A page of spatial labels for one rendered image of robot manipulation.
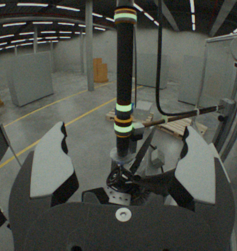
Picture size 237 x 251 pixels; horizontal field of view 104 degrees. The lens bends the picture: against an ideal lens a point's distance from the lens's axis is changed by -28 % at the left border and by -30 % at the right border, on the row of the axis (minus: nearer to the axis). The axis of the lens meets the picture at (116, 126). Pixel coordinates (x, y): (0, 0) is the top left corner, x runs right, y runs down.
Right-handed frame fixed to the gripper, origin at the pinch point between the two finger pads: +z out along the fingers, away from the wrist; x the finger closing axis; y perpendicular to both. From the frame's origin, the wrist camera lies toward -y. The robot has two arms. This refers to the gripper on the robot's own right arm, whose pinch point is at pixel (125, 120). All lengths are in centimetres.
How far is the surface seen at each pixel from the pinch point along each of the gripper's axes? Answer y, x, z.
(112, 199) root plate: 48, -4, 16
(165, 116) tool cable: 10.4, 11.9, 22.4
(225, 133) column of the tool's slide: 29, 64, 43
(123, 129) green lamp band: 10.4, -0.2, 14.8
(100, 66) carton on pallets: 66, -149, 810
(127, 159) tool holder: 19.8, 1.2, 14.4
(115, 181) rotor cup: 41.3, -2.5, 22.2
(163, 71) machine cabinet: 68, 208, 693
